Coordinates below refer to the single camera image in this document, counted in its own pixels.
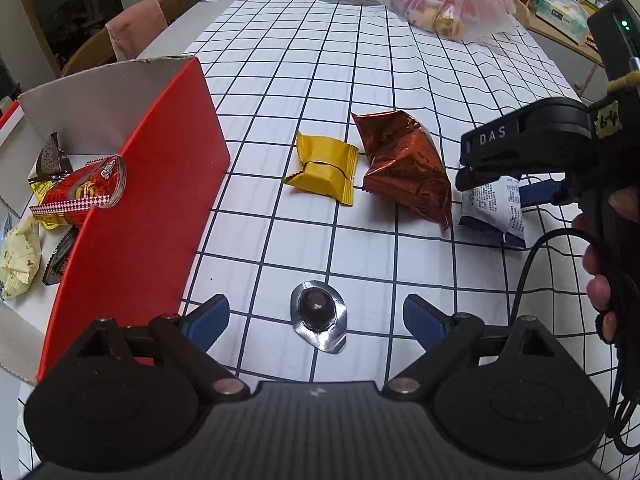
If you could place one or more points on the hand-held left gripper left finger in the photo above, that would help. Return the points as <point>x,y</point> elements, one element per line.
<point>212,315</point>

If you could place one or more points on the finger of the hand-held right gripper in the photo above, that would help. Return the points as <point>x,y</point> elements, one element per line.
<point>472,179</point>
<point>540,192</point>

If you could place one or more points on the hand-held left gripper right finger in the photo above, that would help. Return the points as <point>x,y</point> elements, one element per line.
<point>422,317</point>

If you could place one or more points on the blue and white snack packet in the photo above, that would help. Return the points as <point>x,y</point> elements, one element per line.
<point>492,207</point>

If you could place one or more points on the red-brown foil snack packet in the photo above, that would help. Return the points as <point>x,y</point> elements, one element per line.
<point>405,165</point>

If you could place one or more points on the foil chocolate cup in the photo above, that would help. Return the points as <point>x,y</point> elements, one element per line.
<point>317,310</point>

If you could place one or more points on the red cardboard box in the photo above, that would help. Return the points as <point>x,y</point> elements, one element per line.
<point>140,210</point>

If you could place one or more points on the yellow candy packet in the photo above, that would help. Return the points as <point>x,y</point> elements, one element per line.
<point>325,170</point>

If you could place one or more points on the black snack packet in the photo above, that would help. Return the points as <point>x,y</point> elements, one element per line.
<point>57,260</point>

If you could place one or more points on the large red snack packet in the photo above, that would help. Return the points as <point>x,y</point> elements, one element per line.
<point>80,190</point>

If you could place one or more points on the cream snack packet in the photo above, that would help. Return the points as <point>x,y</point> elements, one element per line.
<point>20,255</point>

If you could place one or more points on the light blue biscuit packet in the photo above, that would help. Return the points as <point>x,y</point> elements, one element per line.
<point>4,227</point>

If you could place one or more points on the brown chocolate candy packet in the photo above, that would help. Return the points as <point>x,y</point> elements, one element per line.
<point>50,157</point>

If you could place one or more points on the plastic bag of snacks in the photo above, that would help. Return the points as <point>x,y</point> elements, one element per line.
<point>450,5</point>

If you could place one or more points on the person's right hand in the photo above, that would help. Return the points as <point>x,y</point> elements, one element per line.
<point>597,270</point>

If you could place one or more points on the grey cabinet with wooden top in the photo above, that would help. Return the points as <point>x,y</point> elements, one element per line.
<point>555,40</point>

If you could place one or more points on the tissue box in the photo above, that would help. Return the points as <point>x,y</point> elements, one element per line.
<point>565,15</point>

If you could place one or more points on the white checked tablecloth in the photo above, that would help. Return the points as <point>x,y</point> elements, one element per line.
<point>300,85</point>

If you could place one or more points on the wooden chair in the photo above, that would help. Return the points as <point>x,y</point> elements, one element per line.
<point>85,57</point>

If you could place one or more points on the pink cloth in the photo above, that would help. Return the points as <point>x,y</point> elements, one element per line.
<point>135,27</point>

